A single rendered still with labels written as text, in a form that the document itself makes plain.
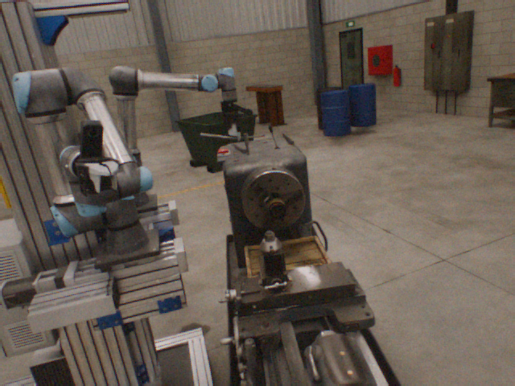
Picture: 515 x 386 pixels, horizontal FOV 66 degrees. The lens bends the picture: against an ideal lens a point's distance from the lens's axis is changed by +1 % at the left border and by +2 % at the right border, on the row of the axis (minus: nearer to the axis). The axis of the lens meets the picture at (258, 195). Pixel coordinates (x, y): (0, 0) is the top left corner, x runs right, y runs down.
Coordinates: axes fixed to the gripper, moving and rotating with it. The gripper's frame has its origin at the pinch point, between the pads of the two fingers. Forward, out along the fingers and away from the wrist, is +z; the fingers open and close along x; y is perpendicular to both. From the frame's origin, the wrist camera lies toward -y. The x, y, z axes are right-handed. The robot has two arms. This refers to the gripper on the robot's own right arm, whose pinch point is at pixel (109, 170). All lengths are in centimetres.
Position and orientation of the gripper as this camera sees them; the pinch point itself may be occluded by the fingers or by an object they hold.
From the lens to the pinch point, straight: 89.5
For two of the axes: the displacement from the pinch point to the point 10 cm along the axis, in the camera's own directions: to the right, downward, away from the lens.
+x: -8.1, 1.6, -5.6
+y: 0.1, 9.7, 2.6
